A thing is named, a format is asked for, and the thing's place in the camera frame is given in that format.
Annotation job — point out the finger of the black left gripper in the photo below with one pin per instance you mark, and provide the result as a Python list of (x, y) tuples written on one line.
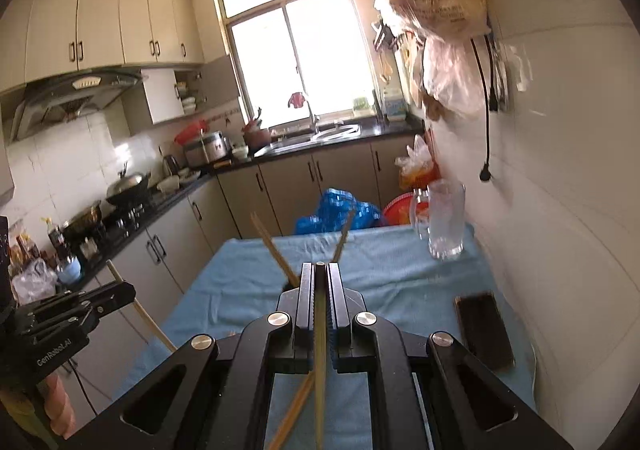
[(103, 300)]

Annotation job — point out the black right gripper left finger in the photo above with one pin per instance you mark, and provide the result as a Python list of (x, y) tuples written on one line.
[(213, 394)]

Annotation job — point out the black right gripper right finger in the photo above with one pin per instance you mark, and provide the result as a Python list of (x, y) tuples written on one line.
[(427, 391)]

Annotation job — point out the wooden chopstick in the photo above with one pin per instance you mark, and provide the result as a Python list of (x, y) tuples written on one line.
[(263, 233), (344, 233), (142, 313), (320, 357), (292, 414)]

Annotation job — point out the lower kitchen cabinets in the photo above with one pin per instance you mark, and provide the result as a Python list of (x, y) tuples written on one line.
[(178, 238)]

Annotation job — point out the kitchen cabinets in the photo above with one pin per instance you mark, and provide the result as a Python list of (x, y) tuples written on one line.
[(178, 238), (46, 38)]

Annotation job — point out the upper kitchen cabinets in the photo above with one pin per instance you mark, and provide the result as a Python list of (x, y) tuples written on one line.
[(46, 38)]

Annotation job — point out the kitchen faucet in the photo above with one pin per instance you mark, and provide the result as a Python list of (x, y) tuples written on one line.
[(313, 118)]

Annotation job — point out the kitchen window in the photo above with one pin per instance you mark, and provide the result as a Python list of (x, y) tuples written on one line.
[(285, 49)]

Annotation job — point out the person's left hand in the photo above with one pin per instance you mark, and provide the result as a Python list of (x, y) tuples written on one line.
[(58, 407)]

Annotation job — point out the smartphone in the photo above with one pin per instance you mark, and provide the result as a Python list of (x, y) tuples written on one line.
[(483, 331)]

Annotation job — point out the blue towel table cover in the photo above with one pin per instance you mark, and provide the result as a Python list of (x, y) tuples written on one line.
[(397, 278)]

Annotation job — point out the black wok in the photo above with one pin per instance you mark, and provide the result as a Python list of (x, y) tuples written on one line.
[(128, 188)]

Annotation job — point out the dark perforated utensil holder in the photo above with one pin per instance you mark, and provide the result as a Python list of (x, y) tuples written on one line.
[(290, 285)]

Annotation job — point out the clear glass mug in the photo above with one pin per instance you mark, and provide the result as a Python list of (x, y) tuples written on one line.
[(437, 214)]

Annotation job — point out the red plastic basin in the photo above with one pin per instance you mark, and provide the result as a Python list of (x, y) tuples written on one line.
[(397, 212)]

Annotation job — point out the range hood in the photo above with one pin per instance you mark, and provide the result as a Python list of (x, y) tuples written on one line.
[(61, 99)]

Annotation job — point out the silver rice cooker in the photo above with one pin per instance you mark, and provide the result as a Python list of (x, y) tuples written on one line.
[(206, 149)]

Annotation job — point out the blue plastic bag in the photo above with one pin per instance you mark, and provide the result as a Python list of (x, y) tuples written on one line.
[(332, 213)]

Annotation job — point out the white plastic bag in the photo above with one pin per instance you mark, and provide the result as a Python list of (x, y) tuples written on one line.
[(419, 167)]

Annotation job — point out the brown clay pot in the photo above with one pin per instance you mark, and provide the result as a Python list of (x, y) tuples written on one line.
[(255, 136)]

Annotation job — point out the pink hanging plastic bag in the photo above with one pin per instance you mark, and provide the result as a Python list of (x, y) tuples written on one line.
[(443, 79)]

